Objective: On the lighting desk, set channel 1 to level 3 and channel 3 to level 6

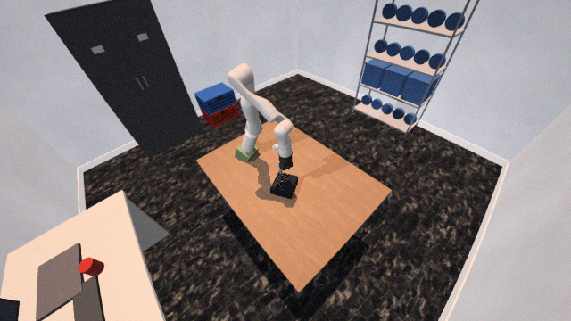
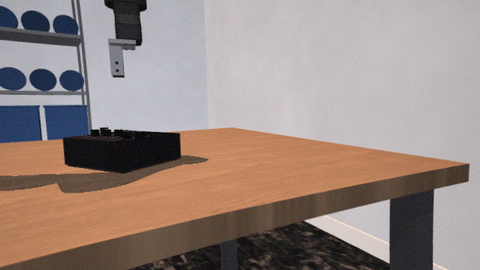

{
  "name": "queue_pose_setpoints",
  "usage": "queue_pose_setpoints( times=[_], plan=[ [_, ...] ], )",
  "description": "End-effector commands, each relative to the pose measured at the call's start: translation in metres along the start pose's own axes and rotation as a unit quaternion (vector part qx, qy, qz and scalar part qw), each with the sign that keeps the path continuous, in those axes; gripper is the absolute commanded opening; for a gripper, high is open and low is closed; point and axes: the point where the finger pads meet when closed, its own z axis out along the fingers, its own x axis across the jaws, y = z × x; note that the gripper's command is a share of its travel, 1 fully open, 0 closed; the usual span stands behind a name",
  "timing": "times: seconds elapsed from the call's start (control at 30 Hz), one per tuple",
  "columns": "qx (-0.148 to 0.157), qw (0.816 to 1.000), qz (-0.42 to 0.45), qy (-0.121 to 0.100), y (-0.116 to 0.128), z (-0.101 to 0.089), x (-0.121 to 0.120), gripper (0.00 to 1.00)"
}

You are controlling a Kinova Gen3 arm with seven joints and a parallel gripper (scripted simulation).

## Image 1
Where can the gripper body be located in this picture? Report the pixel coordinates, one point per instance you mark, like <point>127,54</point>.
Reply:
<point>285,157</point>

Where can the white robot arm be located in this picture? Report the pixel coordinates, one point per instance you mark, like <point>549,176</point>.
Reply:
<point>238,79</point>

